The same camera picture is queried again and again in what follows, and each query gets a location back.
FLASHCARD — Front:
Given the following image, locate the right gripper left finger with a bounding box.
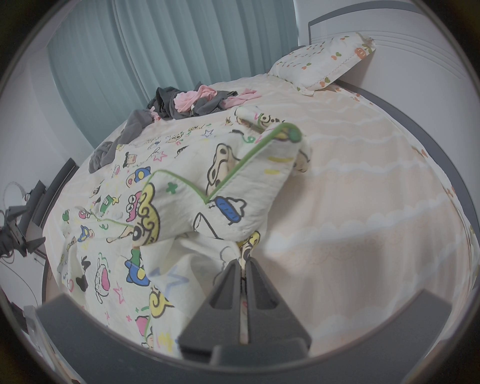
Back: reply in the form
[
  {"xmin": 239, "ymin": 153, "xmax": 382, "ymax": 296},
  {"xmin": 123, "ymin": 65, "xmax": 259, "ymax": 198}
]
[{"xmin": 177, "ymin": 260, "xmax": 242, "ymax": 357}]

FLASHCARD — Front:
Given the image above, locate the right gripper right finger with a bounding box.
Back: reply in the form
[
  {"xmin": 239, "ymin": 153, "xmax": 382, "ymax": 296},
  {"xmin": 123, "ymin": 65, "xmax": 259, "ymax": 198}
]
[{"xmin": 244, "ymin": 258, "xmax": 313, "ymax": 357}]

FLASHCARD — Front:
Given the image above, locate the white printed pyjama top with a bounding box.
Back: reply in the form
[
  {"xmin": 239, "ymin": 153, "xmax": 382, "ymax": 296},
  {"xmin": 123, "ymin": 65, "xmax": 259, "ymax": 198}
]
[{"xmin": 56, "ymin": 106, "xmax": 313, "ymax": 359}]

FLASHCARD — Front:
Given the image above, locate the bed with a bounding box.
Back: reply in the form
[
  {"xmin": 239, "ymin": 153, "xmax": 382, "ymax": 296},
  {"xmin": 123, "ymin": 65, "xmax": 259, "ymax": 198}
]
[{"xmin": 39, "ymin": 0, "xmax": 480, "ymax": 357}]

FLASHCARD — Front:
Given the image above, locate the pile of clothes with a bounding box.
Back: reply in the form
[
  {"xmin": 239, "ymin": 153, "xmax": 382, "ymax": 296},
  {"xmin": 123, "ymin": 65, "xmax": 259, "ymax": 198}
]
[{"xmin": 88, "ymin": 84, "xmax": 263, "ymax": 174}]

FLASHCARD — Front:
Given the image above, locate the dark grey chest of drawers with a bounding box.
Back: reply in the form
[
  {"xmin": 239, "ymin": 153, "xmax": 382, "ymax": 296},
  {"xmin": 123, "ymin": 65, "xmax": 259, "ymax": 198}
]
[{"xmin": 30, "ymin": 157, "xmax": 80, "ymax": 231}]

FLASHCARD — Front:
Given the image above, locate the blue-green curtain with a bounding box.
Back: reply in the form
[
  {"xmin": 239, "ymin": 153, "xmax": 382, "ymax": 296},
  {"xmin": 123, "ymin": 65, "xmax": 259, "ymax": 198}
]
[{"xmin": 47, "ymin": 0, "xmax": 301, "ymax": 151}]

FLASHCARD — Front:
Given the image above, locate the white printed pillow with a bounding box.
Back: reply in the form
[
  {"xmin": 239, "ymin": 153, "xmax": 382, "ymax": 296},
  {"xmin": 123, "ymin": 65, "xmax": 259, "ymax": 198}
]
[{"xmin": 268, "ymin": 32, "xmax": 377, "ymax": 96}]

